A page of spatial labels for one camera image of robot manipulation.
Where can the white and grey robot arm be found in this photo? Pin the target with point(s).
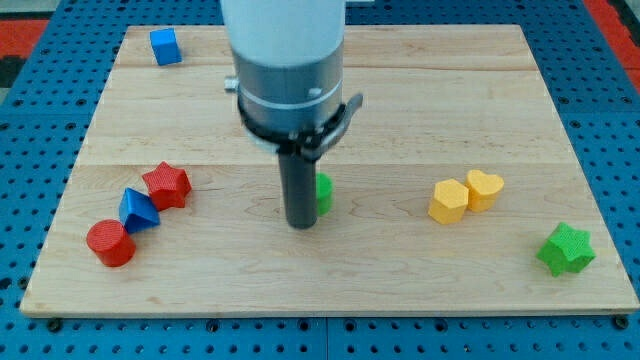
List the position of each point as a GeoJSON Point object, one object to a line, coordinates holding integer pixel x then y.
{"type": "Point", "coordinates": [288, 57]}

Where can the yellow heart block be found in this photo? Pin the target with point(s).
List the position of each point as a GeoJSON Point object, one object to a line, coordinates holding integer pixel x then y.
{"type": "Point", "coordinates": [484, 190]}

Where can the green cylinder block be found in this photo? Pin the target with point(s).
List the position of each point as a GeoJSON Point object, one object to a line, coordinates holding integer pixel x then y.
{"type": "Point", "coordinates": [324, 193]}

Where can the light wooden board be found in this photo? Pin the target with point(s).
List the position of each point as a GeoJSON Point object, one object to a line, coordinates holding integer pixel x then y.
{"type": "Point", "coordinates": [439, 101]}

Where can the blue cube block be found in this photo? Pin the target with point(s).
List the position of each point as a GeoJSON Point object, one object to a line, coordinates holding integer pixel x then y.
{"type": "Point", "coordinates": [165, 46]}

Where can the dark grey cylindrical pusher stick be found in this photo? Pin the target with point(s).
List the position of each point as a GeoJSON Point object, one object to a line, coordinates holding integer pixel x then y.
{"type": "Point", "coordinates": [298, 180]}

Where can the red star block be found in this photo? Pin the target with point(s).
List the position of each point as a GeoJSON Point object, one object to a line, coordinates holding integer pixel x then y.
{"type": "Point", "coordinates": [168, 187]}

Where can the red cylinder block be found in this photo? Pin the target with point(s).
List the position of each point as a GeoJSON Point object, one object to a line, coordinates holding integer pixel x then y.
{"type": "Point", "coordinates": [111, 243]}

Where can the yellow hexagon block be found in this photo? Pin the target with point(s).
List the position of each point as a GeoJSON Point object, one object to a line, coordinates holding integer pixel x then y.
{"type": "Point", "coordinates": [449, 201]}

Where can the blue triangular prism block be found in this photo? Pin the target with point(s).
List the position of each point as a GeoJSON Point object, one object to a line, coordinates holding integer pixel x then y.
{"type": "Point", "coordinates": [137, 212]}

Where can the green star block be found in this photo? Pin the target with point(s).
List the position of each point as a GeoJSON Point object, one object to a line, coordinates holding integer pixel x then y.
{"type": "Point", "coordinates": [566, 249]}

